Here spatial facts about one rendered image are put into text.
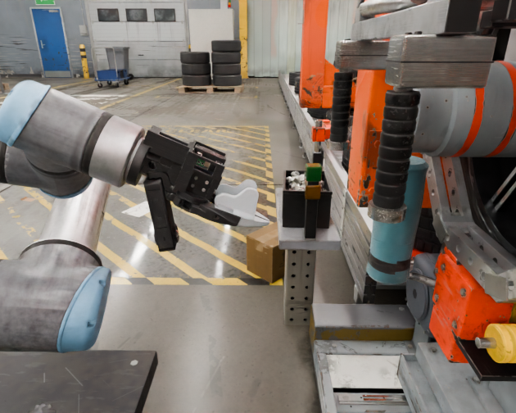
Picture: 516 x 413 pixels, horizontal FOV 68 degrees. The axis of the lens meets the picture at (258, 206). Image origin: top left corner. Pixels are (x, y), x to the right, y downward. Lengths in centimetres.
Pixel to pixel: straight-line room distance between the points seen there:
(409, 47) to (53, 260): 63
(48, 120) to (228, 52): 839
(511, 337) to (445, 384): 37
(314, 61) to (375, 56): 219
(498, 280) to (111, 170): 57
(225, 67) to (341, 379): 811
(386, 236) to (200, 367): 78
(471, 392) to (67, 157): 94
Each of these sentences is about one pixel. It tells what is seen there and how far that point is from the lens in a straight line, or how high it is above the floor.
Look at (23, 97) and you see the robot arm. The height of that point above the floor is 88.
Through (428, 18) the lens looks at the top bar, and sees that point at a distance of 46.
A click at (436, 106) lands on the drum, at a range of 59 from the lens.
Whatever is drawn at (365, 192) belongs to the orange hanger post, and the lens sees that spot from 109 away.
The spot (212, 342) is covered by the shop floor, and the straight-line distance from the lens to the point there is 141.
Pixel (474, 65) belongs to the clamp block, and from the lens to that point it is 45.
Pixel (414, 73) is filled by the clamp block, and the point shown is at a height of 91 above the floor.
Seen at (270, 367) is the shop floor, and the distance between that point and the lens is 132.
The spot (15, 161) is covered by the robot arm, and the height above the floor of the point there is 79.
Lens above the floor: 94
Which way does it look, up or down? 23 degrees down
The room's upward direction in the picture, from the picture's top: straight up
